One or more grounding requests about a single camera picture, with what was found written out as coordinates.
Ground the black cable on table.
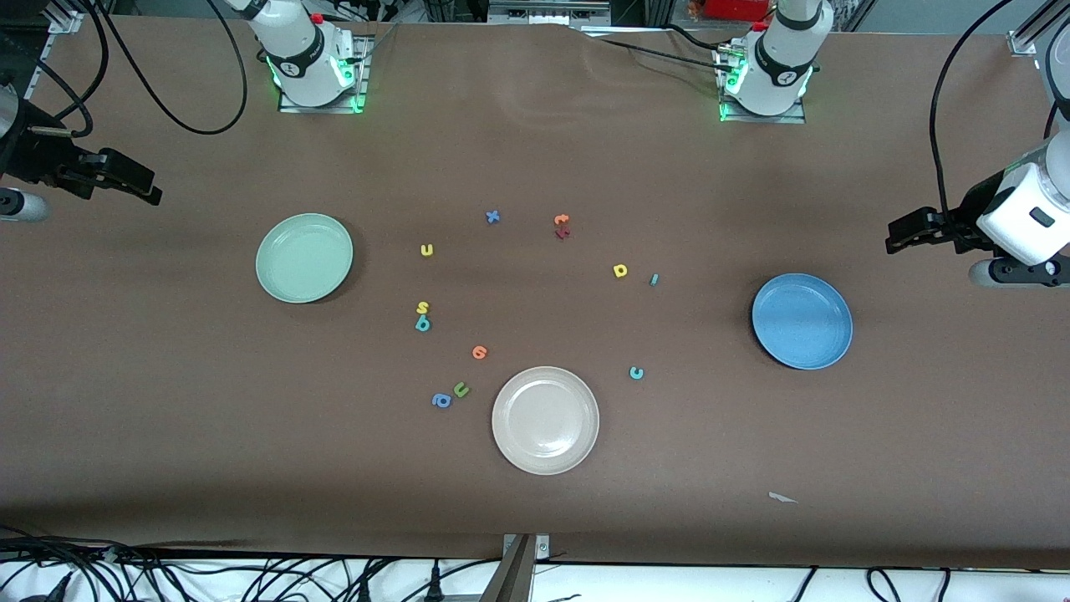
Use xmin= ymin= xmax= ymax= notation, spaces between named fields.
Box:
xmin=581 ymin=23 xmax=741 ymax=74

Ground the red box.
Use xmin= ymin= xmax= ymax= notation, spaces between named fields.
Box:
xmin=701 ymin=0 xmax=774 ymax=23

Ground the black cable with brass plug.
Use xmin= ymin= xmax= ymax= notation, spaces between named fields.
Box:
xmin=23 ymin=0 xmax=111 ymax=140

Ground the green plate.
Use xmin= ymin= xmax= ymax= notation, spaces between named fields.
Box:
xmin=255 ymin=212 xmax=354 ymax=304

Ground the silver metal frame piece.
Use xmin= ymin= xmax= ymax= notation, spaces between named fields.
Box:
xmin=487 ymin=0 xmax=614 ymax=28

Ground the blue plate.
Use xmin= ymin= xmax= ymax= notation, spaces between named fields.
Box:
xmin=751 ymin=273 xmax=854 ymax=371

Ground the thick black floor cable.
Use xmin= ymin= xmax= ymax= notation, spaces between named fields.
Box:
xmin=0 ymin=535 xmax=114 ymax=565

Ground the beige plate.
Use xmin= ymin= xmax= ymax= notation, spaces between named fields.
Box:
xmin=491 ymin=365 xmax=601 ymax=477

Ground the aluminium frame profile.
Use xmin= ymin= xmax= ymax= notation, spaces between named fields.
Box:
xmin=1006 ymin=0 xmax=1070 ymax=58
xmin=23 ymin=0 xmax=94 ymax=101

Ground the metal table bracket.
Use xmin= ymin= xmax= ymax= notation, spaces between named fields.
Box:
xmin=478 ymin=533 xmax=553 ymax=602

